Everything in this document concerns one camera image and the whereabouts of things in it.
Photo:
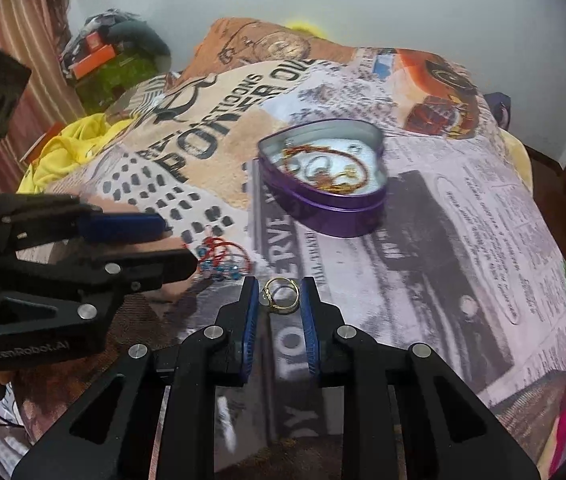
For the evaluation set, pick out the purple heart-shaped tin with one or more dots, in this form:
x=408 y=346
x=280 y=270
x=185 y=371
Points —
x=323 y=210

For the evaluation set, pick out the striped cloth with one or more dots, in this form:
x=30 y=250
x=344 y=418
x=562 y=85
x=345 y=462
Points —
x=150 y=87

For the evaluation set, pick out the red box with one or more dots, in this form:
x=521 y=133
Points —
x=38 y=142

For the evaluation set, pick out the pile of clothes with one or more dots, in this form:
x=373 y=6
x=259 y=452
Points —
x=98 y=22

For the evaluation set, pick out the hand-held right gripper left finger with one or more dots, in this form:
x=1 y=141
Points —
x=249 y=320

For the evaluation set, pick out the dark blue pillow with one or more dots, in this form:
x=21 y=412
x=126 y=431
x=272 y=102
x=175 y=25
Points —
x=500 y=107

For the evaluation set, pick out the printed blanket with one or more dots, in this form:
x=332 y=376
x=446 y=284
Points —
x=438 y=235

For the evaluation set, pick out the brown striped curtain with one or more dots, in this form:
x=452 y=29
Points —
x=18 y=20

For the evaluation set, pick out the gold jewellery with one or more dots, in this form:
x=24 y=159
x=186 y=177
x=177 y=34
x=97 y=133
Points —
x=295 y=165

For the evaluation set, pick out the white patterned cloth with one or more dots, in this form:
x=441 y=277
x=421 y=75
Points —
x=3 y=440

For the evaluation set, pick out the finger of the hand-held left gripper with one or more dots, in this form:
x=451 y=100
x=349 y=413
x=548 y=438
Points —
x=123 y=224
x=163 y=265

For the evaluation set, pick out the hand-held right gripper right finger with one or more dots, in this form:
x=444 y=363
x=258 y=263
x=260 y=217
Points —
x=308 y=325

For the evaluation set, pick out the grey stuffed cushion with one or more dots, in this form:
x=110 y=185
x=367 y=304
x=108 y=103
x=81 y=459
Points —
x=145 y=40

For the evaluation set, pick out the yellow fuzzy object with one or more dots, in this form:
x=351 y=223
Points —
x=308 y=27

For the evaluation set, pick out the yellow cloth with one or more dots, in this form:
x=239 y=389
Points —
x=73 y=145

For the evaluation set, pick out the orange box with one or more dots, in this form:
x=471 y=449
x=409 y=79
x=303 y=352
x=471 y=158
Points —
x=93 y=62

